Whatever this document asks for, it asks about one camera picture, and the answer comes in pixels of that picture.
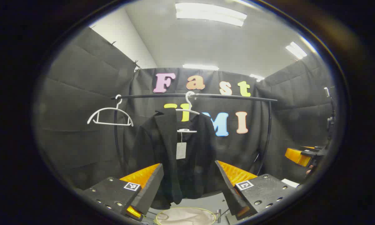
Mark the beige laundry hamper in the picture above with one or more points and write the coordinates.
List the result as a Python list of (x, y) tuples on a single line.
[(184, 217)]

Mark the white clothes hanger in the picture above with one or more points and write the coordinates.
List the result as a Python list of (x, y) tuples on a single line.
[(111, 108), (187, 131)]

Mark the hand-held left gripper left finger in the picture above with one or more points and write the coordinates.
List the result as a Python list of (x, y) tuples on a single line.
[(150, 190)]

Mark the black metal garment rack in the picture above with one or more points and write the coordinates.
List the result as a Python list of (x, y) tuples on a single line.
[(231, 96)]

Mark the white flat panel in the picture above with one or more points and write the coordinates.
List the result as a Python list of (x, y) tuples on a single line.
[(290, 182)]

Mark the black jacket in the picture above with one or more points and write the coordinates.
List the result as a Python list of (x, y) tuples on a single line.
[(162, 150)]

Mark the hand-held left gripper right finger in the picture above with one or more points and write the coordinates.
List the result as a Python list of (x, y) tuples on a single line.
[(229, 190)]

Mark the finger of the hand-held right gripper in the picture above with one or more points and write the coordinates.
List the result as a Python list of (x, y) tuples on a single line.
[(295, 156)]

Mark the black backdrop cloth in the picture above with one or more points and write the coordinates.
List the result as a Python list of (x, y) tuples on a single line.
[(81, 78)]

